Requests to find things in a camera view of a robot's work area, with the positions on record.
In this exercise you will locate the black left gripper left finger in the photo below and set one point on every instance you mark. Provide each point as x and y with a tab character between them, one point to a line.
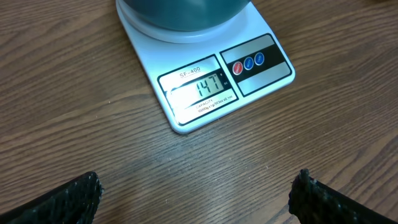
73	202

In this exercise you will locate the white digital kitchen scale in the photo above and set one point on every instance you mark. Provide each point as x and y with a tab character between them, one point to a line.
199	77

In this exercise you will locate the blue metal bowl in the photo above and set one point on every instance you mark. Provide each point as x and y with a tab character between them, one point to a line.
186	15

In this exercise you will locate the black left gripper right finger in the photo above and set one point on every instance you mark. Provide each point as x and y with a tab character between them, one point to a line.
313	202

